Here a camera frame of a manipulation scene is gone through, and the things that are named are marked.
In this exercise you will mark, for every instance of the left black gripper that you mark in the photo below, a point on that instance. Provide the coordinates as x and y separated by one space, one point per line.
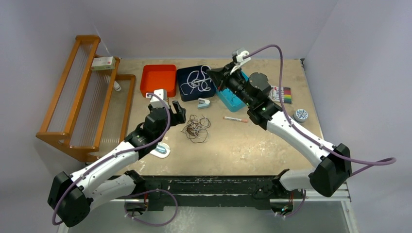
178 118

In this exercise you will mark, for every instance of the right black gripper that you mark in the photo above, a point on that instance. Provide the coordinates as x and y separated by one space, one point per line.
219 75

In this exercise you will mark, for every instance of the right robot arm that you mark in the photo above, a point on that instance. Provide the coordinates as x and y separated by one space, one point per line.
330 162

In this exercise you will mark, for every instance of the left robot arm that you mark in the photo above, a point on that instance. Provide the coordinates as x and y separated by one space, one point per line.
112 160

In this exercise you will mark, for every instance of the dark blue tray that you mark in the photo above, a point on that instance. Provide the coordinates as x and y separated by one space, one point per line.
194 83

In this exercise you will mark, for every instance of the light blue stapler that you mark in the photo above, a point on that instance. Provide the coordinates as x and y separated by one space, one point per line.
203 103

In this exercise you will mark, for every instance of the light blue tray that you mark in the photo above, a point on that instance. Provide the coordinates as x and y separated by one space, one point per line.
230 100

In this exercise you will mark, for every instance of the orange tray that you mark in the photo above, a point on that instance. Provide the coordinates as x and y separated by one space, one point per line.
158 77

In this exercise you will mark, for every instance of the white red marker pen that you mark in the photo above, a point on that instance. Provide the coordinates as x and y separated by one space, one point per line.
235 119

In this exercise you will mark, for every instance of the scissors blister pack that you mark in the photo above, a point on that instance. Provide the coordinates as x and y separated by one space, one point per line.
162 150

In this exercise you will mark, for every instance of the marker pen pack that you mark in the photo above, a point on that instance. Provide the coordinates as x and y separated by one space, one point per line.
286 94

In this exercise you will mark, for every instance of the small white red box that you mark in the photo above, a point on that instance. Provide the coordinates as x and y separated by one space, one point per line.
103 63

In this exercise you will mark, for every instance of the blue white round tin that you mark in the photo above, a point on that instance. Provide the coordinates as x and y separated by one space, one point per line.
300 115

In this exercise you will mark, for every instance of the wooden rack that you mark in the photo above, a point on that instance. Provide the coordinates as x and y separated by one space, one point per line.
87 117

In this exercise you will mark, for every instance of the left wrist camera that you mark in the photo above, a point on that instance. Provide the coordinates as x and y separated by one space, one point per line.
158 98

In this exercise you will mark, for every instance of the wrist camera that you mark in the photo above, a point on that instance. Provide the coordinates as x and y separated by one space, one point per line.
240 57
158 98

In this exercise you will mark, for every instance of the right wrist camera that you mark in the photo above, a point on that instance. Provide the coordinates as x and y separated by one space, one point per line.
240 57

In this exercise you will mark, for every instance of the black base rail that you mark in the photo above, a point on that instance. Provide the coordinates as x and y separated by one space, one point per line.
257 191

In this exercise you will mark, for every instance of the aluminium frame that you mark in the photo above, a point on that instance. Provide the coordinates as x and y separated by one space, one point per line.
135 207

